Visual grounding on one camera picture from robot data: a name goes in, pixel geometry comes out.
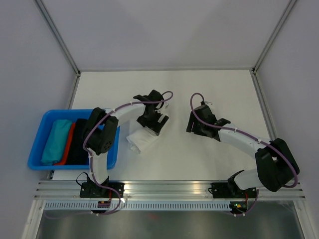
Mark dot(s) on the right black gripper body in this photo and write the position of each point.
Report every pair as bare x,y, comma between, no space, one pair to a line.
198,127

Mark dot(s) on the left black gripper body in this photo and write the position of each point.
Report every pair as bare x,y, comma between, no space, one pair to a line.
151,120

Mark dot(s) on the white printed t shirt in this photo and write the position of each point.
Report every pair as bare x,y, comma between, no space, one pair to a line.
141,139

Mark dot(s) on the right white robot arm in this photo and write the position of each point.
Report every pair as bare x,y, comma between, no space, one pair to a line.
275,164

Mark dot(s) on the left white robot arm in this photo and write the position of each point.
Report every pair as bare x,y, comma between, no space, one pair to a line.
100,131

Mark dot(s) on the black rolled t shirt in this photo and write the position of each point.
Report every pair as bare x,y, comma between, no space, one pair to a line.
76,154

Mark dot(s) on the red rolled t shirt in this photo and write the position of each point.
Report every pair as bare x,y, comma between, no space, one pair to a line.
67,147

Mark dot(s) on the teal rolled t shirt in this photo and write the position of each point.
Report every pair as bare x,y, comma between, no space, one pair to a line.
56,142

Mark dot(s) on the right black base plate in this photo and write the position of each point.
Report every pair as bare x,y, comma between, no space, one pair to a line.
223,190

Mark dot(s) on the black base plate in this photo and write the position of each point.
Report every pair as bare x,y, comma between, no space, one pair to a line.
91,190
223,190

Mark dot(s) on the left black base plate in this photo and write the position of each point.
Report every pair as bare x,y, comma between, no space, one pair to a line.
91,190

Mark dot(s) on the right aluminium frame post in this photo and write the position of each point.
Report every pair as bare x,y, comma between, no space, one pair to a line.
274,34

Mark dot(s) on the aluminium frame post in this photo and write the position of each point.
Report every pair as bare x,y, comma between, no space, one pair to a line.
56,34
274,34

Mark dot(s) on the aluminium mounting rail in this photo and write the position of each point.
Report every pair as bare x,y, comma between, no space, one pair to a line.
157,190

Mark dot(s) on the left aluminium frame post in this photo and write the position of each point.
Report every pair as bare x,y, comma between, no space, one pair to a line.
56,34

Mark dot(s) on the white slotted cable duct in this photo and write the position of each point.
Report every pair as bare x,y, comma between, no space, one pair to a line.
141,205

